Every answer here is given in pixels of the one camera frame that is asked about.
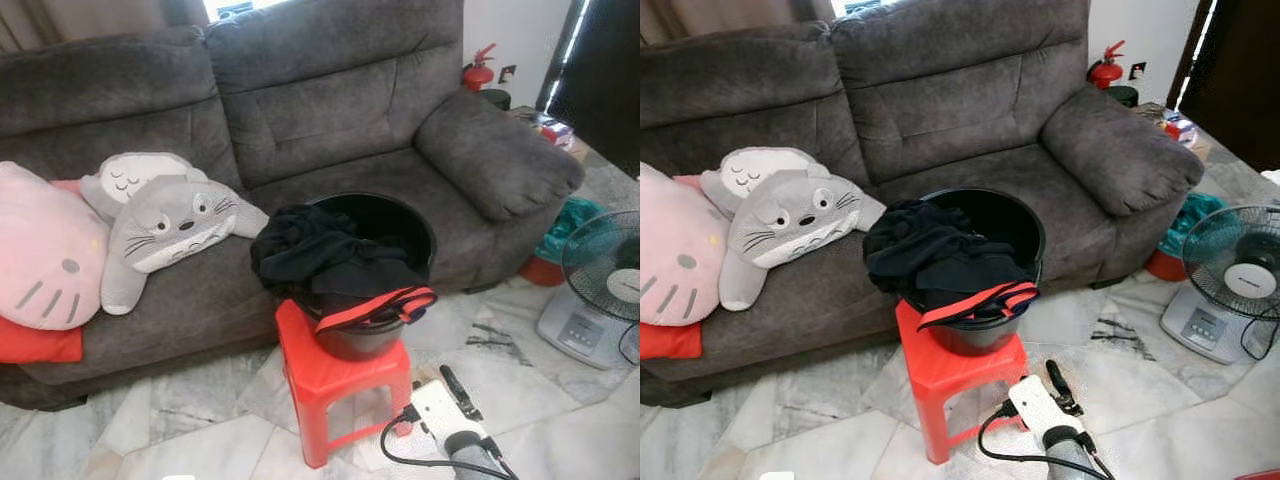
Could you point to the brown curtain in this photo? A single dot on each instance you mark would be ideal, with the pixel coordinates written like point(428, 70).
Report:
point(100, 18)
point(730, 15)

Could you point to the red plastic stool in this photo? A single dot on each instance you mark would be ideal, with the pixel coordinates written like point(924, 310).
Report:
point(335, 375)
point(950, 375)

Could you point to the red cushion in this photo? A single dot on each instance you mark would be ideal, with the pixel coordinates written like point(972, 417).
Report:
point(670, 342)
point(40, 345)

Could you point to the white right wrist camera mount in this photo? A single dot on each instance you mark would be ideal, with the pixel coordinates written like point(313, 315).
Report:
point(440, 412)
point(1035, 408)

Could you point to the dark wooden door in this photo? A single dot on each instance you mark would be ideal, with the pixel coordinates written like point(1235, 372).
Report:
point(605, 70)
point(1240, 70)

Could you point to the black wall switch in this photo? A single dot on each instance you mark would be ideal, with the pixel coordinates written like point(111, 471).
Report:
point(507, 74)
point(1138, 71)

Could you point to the pink cat face pillow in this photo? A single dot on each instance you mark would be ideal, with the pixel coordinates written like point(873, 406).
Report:
point(680, 245)
point(45, 245)

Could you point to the dark grey sofa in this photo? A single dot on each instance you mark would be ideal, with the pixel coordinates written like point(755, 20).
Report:
point(330, 110)
point(960, 100)

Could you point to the grey Totoro plush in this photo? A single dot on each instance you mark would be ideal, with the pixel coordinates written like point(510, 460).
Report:
point(790, 222)
point(170, 225)

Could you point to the black clothes pile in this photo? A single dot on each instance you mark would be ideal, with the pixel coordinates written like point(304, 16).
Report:
point(930, 248)
point(320, 250)

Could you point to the black plastic bucket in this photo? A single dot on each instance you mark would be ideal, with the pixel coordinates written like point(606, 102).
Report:
point(1005, 220)
point(395, 225)

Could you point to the grey standing fan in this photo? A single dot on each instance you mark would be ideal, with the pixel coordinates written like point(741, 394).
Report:
point(1205, 325)
point(585, 330)

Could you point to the red fire extinguisher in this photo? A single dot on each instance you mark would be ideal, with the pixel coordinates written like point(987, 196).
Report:
point(478, 72)
point(1105, 70)

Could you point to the red plastic basin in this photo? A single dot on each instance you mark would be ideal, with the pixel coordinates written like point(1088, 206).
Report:
point(1165, 267)
point(540, 272)

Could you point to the green plastic bag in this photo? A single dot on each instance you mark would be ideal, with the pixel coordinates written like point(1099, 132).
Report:
point(565, 225)
point(1190, 220)

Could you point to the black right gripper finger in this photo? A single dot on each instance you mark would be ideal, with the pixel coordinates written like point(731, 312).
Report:
point(1060, 382)
point(455, 388)

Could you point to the red black striped garment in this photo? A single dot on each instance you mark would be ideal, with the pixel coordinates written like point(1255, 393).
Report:
point(385, 305)
point(985, 302)

